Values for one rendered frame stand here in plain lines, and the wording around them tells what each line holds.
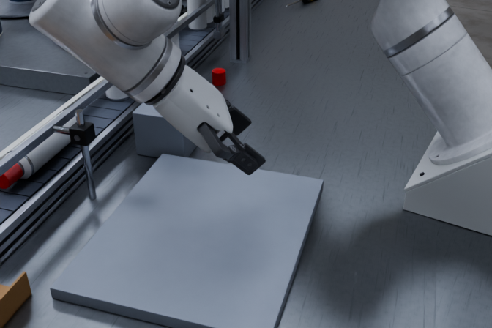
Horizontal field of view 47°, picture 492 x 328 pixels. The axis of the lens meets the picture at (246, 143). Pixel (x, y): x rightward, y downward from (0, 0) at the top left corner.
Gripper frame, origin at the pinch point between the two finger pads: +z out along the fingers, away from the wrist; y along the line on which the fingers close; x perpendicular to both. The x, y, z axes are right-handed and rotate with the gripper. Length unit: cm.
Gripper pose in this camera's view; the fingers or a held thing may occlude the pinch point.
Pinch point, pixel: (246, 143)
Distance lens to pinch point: 77.5
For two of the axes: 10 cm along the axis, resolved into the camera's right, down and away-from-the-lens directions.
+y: 1.9, 5.7, -8.0
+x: 7.2, -6.4, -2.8
